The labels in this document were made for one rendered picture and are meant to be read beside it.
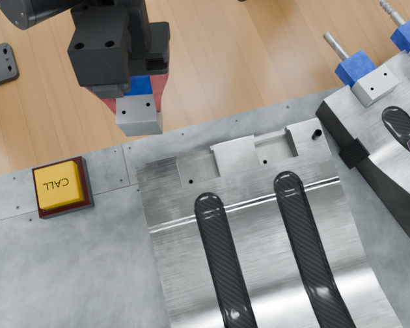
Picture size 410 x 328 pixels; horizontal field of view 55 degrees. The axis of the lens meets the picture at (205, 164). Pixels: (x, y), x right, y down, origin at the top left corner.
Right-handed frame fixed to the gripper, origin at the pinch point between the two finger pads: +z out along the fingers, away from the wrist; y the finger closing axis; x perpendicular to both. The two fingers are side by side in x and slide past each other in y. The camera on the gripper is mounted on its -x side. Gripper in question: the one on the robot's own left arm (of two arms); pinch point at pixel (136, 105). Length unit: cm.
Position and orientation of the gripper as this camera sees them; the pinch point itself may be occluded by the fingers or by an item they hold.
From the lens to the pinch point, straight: 50.3
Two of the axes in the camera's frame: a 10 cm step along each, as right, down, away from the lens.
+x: -0.4, -7.3, 6.8
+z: 0.6, 6.8, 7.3
